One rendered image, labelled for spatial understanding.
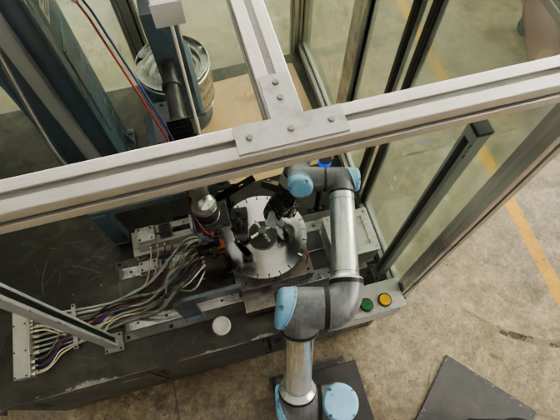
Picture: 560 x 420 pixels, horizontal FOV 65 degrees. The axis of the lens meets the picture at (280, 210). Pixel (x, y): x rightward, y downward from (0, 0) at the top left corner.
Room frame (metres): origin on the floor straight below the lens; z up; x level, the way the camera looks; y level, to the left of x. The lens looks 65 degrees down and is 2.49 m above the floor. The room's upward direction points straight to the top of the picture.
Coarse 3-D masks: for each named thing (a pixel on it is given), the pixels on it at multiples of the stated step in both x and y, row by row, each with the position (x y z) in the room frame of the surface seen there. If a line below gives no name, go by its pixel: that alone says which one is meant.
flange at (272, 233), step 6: (258, 222) 0.65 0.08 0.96; (264, 222) 0.65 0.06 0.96; (252, 228) 0.62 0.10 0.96; (270, 228) 0.62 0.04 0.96; (252, 234) 0.60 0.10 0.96; (270, 234) 0.60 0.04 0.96; (276, 234) 0.60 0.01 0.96; (252, 240) 0.58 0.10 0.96; (258, 240) 0.58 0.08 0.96; (264, 240) 0.58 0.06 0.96; (270, 240) 0.58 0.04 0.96; (276, 240) 0.58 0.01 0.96; (252, 246) 0.56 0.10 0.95; (258, 246) 0.56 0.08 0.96; (264, 246) 0.56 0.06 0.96; (270, 246) 0.56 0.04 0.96
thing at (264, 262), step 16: (256, 208) 0.71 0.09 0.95; (288, 224) 0.64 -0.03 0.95; (304, 224) 0.64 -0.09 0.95; (224, 240) 0.58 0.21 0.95; (288, 240) 0.58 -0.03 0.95; (304, 240) 0.58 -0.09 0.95; (224, 256) 0.52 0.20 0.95; (240, 256) 0.52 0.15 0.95; (256, 256) 0.52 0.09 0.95; (272, 256) 0.52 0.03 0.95; (288, 256) 0.52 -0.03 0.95; (240, 272) 0.46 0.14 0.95; (256, 272) 0.46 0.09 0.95; (272, 272) 0.46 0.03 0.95
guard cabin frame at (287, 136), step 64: (128, 0) 1.54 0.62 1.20; (256, 0) 0.53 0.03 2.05; (256, 64) 0.41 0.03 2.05; (256, 128) 0.31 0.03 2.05; (320, 128) 0.31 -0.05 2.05; (384, 128) 0.31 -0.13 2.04; (0, 192) 0.22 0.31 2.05; (64, 192) 0.22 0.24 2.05; (128, 192) 0.24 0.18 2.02; (512, 192) 0.41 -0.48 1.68
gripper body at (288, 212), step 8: (280, 184) 0.70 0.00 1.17; (288, 192) 0.67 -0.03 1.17; (272, 200) 0.67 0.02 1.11; (280, 200) 0.67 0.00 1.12; (288, 200) 0.65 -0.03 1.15; (272, 208) 0.65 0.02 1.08; (280, 208) 0.63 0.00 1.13; (288, 208) 0.63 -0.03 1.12; (280, 216) 0.61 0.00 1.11; (288, 216) 0.62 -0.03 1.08
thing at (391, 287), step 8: (384, 280) 0.44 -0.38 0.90; (392, 280) 0.44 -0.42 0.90; (368, 288) 0.41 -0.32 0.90; (376, 288) 0.41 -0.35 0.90; (384, 288) 0.41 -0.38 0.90; (392, 288) 0.41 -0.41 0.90; (368, 296) 0.38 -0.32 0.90; (376, 296) 0.38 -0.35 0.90; (392, 296) 0.38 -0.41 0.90; (400, 296) 0.38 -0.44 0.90; (376, 304) 0.35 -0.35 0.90; (392, 304) 0.35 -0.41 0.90; (400, 304) 0.35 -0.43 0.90; (360, 312) 0.32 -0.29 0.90; (376, 312) 0.32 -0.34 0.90; (384, 312) 0.33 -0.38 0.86; (392, 312) 0.34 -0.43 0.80; (352, 320) 0.30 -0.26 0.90; (360, 320) 0.31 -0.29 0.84; (368, 320) 0.32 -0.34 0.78
